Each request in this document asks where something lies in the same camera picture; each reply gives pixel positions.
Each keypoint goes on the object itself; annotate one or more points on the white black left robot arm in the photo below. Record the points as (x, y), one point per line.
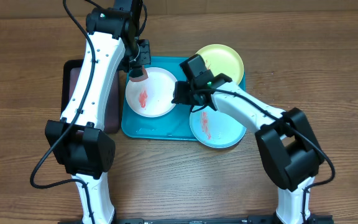
(78, 140)

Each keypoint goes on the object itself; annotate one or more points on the black tray with water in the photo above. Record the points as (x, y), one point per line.
(71, 71)

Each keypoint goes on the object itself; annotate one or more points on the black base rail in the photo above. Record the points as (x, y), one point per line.
(252, 219)

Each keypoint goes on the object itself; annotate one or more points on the teal plastic tray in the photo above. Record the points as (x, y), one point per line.
(174, 125)

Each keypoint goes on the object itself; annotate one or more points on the pink green sponge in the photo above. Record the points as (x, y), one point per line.
(138, 74)

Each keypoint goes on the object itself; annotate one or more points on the yellow-green plate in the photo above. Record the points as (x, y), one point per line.
(222, 59)

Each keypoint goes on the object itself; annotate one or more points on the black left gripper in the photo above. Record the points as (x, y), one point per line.
(145, 59)

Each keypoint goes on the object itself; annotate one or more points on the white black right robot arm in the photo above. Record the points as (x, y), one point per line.
(288, 148)

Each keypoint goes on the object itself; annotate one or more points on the white plate with red stain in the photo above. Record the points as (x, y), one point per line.
(153, 96)

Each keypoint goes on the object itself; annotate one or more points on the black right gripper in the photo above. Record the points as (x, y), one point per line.
(181, 96)

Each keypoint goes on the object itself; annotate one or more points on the light blue plate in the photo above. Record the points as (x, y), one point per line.
(215, 129)

